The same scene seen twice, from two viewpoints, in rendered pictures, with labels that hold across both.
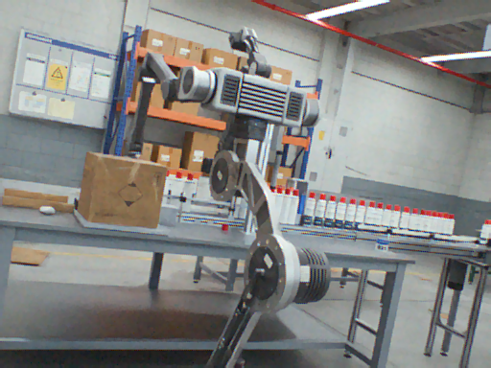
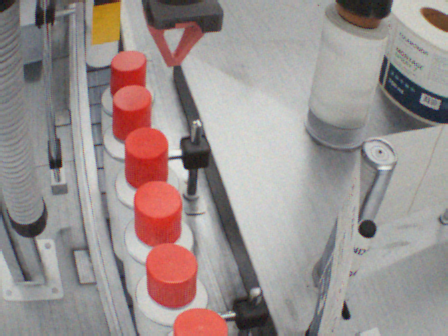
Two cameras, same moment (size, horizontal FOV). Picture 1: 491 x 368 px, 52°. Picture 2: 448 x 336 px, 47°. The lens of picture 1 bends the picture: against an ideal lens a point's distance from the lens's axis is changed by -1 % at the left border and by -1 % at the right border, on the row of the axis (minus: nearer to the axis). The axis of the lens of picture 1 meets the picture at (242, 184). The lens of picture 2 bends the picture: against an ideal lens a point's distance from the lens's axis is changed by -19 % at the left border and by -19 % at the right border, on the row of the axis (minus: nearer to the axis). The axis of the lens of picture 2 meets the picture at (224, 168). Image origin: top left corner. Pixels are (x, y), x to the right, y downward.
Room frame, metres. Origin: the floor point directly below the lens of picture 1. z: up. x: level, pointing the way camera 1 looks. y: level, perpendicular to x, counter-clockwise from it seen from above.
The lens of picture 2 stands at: (2.88, -0.37, 1.40)
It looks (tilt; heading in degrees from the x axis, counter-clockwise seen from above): 47 degrees down; 95
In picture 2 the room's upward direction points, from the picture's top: 7 degrees clockwise
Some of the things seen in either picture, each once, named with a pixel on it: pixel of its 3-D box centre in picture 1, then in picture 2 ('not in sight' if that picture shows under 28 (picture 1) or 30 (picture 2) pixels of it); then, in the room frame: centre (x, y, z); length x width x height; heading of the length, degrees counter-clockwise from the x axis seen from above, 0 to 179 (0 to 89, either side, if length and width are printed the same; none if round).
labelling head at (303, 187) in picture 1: (292, 200); not in sight; (3.01, -0.31, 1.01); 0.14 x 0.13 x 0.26; 115
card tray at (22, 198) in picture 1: (37, 199); not in sight; (2.32, 0.93, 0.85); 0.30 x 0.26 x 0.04; 115
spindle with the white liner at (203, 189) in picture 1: (205, 182); (354, 39); (2.97, 0.22, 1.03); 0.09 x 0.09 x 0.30
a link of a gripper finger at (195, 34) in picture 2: not in sight; (174, 25); (2.77, 0.13, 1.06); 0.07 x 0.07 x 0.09; 26
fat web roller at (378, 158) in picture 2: not in sight; (354, 221); (2.98, -0.01, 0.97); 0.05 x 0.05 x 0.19
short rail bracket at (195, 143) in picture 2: not in sight; (193, 160); (2.81, 0.10, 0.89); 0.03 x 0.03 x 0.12; 25
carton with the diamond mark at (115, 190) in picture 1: (121, 189); not in sight; (2.18, 0.52, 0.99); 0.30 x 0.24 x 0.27; 119
